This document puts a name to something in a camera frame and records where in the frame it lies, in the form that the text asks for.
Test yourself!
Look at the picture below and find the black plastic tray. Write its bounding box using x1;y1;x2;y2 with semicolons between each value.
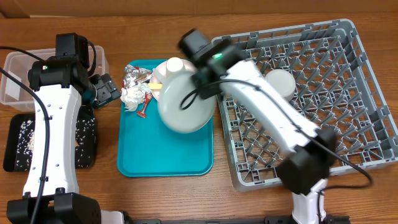
3;108;97;172

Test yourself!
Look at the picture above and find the small grey bowl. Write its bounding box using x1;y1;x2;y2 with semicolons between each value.
265;69;296;101

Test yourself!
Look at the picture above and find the yellow plastic spoon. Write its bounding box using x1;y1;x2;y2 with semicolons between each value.
148;83;162;90

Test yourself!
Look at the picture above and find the grey dishwasher rack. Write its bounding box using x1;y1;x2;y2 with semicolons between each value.
218;19;397;192

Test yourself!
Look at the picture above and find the white paper cup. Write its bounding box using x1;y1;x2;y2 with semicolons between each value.
165;57;185;78

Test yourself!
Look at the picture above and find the teal serving tray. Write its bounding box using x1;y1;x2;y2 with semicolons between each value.
116;58;215;178

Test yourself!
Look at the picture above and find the clear plastic bin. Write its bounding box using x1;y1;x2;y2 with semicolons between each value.
1;45;109;112

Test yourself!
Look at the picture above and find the grey round plate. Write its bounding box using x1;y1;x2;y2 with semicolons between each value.
158;71;216;133

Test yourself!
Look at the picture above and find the red sauce packet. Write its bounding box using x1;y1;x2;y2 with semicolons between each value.
137;92;152;118

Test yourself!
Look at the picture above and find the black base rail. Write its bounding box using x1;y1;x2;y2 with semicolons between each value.
130;216;352;224

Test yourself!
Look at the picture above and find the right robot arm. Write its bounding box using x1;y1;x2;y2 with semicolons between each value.
178;29;336;223

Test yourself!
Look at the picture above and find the white rice pile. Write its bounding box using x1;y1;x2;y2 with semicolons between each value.
14;118;96;172

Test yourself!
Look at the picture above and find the white napkin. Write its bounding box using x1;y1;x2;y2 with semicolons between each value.
121;83;150;111

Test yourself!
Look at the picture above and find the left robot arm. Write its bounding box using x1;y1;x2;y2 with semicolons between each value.
1;33;129;223

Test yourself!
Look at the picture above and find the foil wrapper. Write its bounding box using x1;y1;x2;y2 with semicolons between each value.
123;64;152;89

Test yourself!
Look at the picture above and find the white plate with cutlery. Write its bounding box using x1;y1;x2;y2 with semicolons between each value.
149;59;196;101

